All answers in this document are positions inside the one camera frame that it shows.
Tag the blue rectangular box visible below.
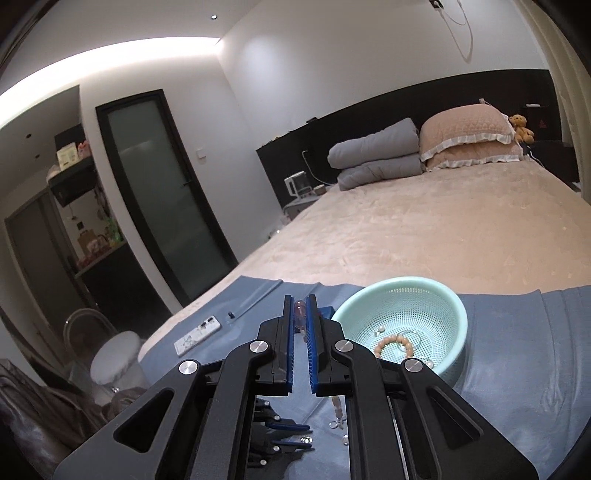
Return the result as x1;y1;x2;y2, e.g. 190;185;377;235
318;306;335;320

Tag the white electric kettle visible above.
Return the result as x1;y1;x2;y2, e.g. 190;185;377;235
283;171;311;198

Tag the brown teddy bear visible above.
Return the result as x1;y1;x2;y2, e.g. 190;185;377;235
509;114;535;144

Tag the black nightstand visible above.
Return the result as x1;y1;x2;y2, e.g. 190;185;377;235
528;140;580;191

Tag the black headboard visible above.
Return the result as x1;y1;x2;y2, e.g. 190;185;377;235
255;68;581;211

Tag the mint green plastic basket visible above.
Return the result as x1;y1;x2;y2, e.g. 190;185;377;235
332;276;468;386

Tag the frosted glass door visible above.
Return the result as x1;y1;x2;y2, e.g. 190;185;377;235
96;89;238;306

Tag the white remote control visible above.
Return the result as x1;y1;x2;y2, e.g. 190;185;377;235
174;316;221;357

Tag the grey folded duvet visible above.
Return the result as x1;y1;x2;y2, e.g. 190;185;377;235
328;117;424;191

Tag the beige curtain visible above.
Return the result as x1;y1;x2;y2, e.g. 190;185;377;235
521;1;590;203

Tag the pink ruffled pillow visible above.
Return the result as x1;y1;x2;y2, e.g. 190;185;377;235
420;103;524;171

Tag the beige bed cover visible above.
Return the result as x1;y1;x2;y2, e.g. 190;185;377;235
141;160;590;354

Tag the blue fabric cloth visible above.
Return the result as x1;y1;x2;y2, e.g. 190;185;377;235
140;276;590;479

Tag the white round stool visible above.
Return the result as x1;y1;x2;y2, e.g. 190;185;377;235
90;331;147;393

